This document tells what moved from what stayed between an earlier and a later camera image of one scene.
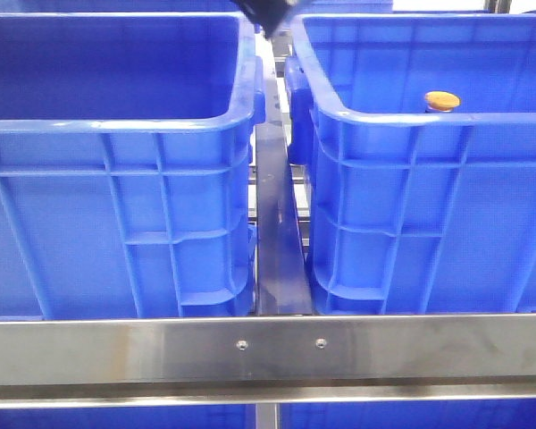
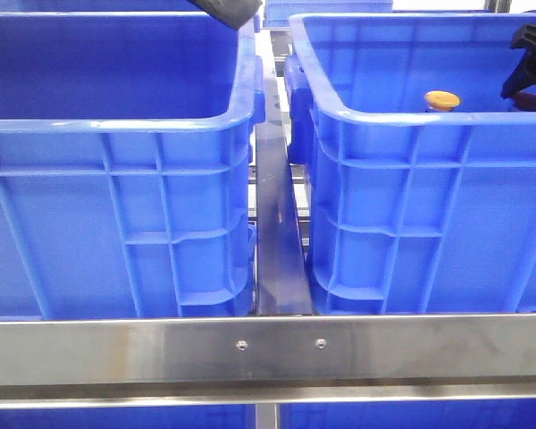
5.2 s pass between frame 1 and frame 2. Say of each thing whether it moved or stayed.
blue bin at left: stayed
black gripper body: moved
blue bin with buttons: stayed
